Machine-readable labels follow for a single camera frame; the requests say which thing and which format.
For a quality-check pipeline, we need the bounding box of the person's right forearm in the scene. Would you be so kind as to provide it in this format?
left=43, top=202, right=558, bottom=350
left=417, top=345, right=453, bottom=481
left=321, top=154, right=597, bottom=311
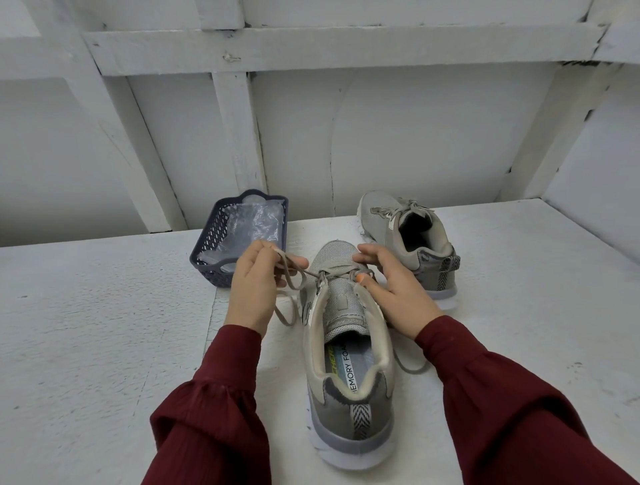
left=414, top=314, right=637, bottom=485

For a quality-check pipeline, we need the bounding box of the clear plastic bag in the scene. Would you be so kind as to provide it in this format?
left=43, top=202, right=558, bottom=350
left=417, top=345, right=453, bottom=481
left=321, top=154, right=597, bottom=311
left=205, top=198, right=286, bottom=266

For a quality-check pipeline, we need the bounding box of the grey mesh shoe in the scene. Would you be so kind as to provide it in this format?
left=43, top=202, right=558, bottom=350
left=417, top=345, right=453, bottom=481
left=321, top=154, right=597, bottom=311
left=300, top=239, right=400, bottom=472
left=356, top=191, right=462, bottom=312

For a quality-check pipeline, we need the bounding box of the person's left hand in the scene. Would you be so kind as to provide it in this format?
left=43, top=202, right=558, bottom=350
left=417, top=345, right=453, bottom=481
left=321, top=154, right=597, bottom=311
left=222, top=239, right=311, bottom=337

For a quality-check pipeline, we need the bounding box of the person's right hand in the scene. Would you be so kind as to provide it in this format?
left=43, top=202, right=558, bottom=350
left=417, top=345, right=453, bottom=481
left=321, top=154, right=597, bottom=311
left=351, top=242, right=445, bottom=342

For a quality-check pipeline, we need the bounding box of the person's left forearm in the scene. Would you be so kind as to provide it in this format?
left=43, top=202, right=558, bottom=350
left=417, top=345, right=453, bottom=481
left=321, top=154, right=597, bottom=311
left=141, top=324, right=273, bottom=485

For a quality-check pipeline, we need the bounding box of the dark plastic lattice basket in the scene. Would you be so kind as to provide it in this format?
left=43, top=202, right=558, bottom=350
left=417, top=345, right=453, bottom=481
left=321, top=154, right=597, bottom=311
left=189, top=189, right=290, bottom=289

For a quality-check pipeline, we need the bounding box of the grey shoelace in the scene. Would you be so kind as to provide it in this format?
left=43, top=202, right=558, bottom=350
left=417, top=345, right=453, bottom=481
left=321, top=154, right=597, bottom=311
left=370, top=200, right=431, bottom=231
left=272, top=250, right=431, bottom=376

